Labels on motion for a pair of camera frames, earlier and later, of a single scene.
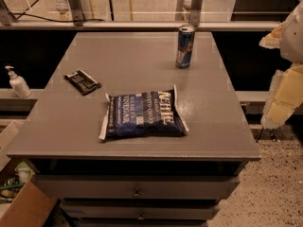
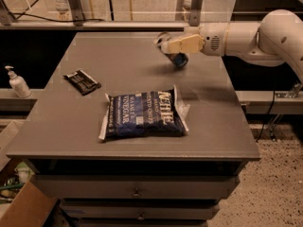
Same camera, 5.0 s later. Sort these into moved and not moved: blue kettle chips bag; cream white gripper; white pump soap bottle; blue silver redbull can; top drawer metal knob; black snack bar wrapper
Moved: blue silver redbull can; cream white gripper
Not moved: blue kettle chips bag; white pump soap bottle; top drawer metal knob; black snack bar wrapper
